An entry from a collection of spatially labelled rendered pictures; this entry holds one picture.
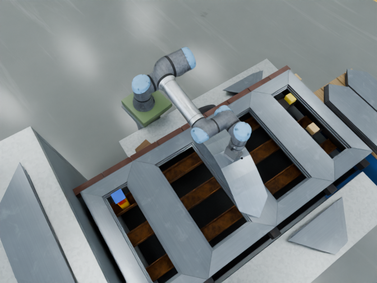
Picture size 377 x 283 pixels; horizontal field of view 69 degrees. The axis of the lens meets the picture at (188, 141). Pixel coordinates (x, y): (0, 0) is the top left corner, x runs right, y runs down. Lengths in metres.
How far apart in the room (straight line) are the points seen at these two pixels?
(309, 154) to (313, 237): 0.46
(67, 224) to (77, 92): 1.88
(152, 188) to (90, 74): 1.87
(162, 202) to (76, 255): 0.49
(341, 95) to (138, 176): 1.41
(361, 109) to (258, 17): 2.02
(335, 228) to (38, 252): 1.48
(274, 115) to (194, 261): 0.99
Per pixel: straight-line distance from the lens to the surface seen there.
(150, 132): 1.87
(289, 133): 1.79
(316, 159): 1.78
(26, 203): 1.47
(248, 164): 1.48
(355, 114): 2.05
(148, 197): 1.54
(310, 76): 3.29
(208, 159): 1.61
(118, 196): 1.53
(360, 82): 2.22
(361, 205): 1.93
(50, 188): 1.47
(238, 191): 1.47
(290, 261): 1.69
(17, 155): 1.62
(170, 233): 1.50
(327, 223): 1.76
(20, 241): 1.44
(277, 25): 3.68
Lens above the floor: 2.33
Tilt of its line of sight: 65 degrees down
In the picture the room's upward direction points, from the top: 3 degrees clockwise
